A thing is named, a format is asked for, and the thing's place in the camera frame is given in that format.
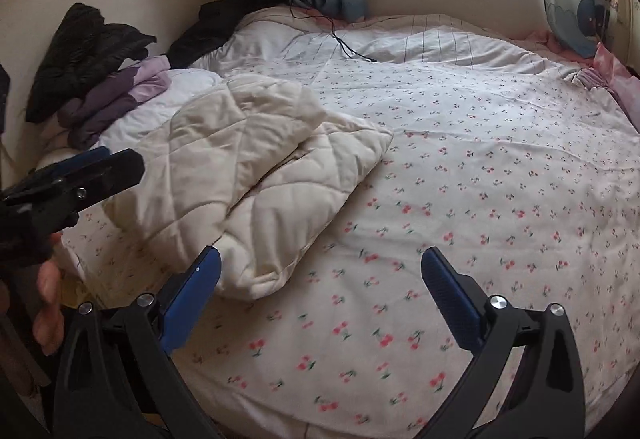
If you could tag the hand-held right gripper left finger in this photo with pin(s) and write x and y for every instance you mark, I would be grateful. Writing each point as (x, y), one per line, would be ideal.
(192, 299)

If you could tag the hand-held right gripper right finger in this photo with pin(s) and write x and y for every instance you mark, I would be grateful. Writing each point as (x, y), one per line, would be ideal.
(450, 301)

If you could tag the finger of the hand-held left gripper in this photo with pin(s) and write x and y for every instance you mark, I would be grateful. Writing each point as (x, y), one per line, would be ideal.
(110, 174)
(80, 160)

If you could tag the cream quilted jacket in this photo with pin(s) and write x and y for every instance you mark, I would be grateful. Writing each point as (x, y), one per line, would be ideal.
(240, 169)

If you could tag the person's left hand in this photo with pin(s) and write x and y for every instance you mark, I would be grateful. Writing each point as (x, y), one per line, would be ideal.
(47, 319)

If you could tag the purple jacket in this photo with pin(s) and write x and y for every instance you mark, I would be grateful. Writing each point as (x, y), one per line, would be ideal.
(110, 104)

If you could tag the black puffer jacket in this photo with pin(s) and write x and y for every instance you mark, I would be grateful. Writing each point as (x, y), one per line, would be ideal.
(85, 54)

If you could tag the bed with cherry print cover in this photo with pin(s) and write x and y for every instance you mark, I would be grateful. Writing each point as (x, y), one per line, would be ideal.
(475, 169)

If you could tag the black clothing heap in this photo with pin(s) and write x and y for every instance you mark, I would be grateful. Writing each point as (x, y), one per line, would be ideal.
(220, 19)

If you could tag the pink ruffled pillow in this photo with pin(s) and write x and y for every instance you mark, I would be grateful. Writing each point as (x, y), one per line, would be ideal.
(617, 66)

